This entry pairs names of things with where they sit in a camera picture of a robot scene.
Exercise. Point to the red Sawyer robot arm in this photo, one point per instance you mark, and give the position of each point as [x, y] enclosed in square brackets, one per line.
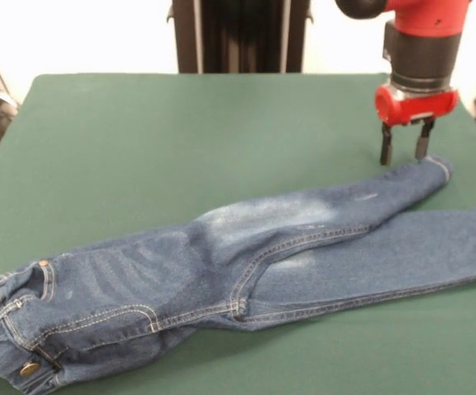
[422, 41]

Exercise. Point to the blue denim jeans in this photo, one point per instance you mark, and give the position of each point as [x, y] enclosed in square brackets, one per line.
[221, 263]

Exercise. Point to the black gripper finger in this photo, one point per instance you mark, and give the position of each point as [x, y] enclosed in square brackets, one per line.
[386, 144]
[423, 140]

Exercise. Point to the dark green table cloth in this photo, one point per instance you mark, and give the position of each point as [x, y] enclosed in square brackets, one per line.
[180, 131]

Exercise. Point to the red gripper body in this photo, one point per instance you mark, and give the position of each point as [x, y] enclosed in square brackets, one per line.
[414, 106]

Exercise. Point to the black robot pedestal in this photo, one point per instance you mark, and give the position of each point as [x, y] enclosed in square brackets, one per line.
[237, 41]

